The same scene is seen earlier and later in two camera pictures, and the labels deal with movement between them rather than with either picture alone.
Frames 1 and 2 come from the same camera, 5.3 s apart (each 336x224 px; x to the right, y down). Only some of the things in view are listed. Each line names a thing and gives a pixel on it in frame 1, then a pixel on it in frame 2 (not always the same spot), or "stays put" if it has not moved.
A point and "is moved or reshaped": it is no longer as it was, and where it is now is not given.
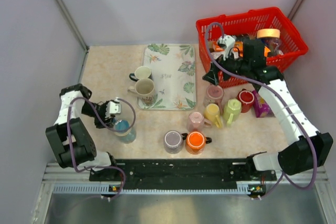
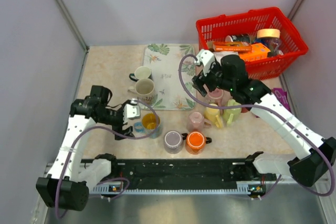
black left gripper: x=108 y=121 → x=118 y=137
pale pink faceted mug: x=196 y=121 stays put
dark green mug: x=140 y=72 stays put
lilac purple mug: x=173 y=141 stays put
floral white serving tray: x=174 y=73 stays put
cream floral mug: x=145 y=91 stays put
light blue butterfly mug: x=123 y=128 is moved or reshaped
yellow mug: x=211 y=115 stays put
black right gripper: x=212 y=76 → x=199 y=81
